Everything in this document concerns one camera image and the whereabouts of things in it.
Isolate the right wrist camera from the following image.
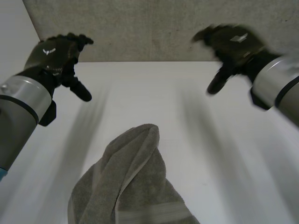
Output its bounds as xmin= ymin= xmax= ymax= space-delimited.
xmin=249 ymin=87 xmax=271 ymax=112

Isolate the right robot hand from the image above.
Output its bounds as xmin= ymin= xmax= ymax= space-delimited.
xmin=191 ymin=23 xmax=285 ymax=95

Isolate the grey towel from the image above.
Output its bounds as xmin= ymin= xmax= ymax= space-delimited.
xmin=67 ymin=123 xmax=201 ymax=224

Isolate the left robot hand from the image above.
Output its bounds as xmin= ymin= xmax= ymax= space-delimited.
xmin=16 ymin=33 xmax=94 ymax=102

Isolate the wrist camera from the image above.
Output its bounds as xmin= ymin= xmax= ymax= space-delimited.
xmin=37 ymin=99 xmax=57 ymax=127
xmin=249 ymin=87 xmax=271 ymax=112

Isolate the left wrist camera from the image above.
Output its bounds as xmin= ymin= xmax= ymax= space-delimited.
xmin=37 ymin=99 xmax=57 ymax=127

